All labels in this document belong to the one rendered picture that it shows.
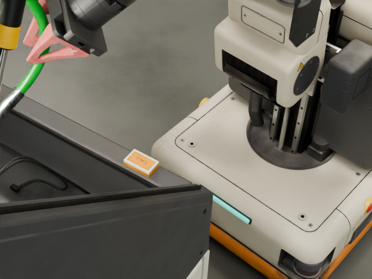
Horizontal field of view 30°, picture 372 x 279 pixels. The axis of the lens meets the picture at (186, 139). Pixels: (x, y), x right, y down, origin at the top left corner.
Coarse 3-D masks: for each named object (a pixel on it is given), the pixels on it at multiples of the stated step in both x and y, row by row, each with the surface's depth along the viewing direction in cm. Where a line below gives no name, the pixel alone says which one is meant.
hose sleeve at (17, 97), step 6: (12, 90) 92; (18, 90) 92; (6, 96) 92; (12, 96) 92; (18, 96) 92; (0, 102) 92; (6, 102) 92; (12, 102) 92; (18, 102) 93; (0, 108) 92; (6, 108) 92; (12, 108) 93; (0, 114) 92; (6, 114) 92; (0, 120) 92
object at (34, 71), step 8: (32, 0) 84; (32, 8) 84; (40, 8) 85; (40, 16) 86; (40, 24) 87; (40, 32) 88; (48, 48) 90; (40, 64) 91; (32, 72) 91; (24, 80) 92; (32, 80) 92; (24, 88) 92
